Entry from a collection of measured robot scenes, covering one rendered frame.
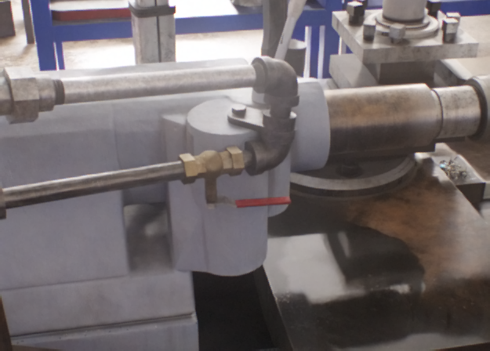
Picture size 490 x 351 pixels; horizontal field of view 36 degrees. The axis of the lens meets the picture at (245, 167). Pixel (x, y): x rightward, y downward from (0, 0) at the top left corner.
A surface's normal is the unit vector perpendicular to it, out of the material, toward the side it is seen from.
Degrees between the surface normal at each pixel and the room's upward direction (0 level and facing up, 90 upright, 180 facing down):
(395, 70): 90
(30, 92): 56
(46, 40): 90
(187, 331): 90
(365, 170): 0
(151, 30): 90
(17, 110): 101
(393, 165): 0
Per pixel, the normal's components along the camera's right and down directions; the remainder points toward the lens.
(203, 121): 0.00, -0.88
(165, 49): 0.37, 0.45
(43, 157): 0.19, 0.35
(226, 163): 0.41, 0.07
